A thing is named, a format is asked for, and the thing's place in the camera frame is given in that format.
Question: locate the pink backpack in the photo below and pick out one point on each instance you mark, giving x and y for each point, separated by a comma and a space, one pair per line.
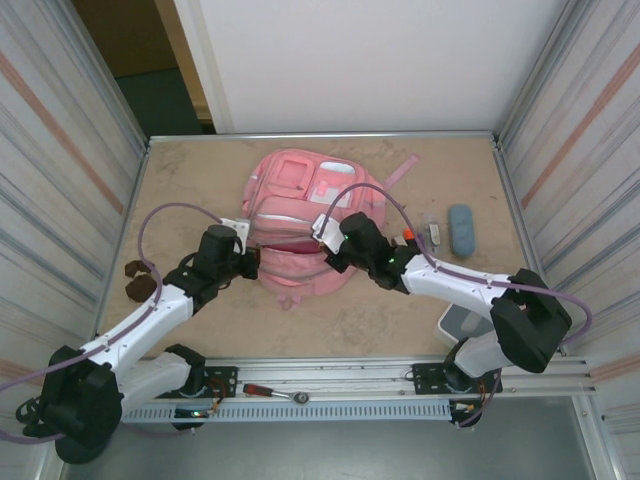
300, 210

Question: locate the dark brown lump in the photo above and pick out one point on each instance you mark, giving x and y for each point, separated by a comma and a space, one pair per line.
135, 269
140, 289

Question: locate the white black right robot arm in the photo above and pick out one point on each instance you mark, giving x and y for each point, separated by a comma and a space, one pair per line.
450, 285

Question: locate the aluminium back rail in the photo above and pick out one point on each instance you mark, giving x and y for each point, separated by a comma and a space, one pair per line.
400, 135

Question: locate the aluminium side rail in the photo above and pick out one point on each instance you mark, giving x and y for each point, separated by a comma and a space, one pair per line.
515, 200
129, 200

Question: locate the white flat box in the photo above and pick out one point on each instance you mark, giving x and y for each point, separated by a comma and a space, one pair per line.
460, 322

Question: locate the white door frame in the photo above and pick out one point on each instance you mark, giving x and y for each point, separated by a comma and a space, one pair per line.
205, 65

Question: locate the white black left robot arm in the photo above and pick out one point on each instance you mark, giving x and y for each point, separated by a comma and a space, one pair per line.
140, 320

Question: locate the small circuit board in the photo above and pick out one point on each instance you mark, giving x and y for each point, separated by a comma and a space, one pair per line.
192, 413
465, 407

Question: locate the aluminium front rail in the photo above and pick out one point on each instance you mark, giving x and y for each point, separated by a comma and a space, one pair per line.
325, 372

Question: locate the black marker orange cap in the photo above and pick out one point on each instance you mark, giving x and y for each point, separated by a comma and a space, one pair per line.
409, 234

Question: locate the black round base stand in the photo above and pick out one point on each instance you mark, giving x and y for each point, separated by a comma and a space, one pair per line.
80, 452

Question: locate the blue grey pencil case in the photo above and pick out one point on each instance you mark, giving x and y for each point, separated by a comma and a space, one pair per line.
462, 230

